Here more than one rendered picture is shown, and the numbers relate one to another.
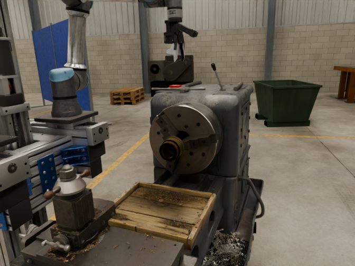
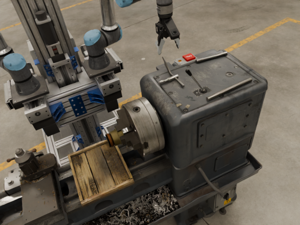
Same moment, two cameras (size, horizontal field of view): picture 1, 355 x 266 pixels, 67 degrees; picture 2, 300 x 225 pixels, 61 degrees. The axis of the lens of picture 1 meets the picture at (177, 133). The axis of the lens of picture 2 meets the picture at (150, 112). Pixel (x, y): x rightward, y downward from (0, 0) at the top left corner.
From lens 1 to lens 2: 1.21 m
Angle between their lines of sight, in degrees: 49
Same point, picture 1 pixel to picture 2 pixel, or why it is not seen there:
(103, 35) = not seen: outside the picture
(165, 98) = (146, 85)
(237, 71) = not seen: outside the picture
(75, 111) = (99, 66)
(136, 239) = (48, 191)
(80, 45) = (106, 12)
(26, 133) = (71, 75)
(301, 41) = not seen: outside the picture
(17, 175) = (41, 116)
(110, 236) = (44, 181)
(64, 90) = (91, 52)
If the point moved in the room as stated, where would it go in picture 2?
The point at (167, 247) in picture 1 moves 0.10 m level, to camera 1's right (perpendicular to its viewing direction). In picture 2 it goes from (50, 206) to (61, 218)
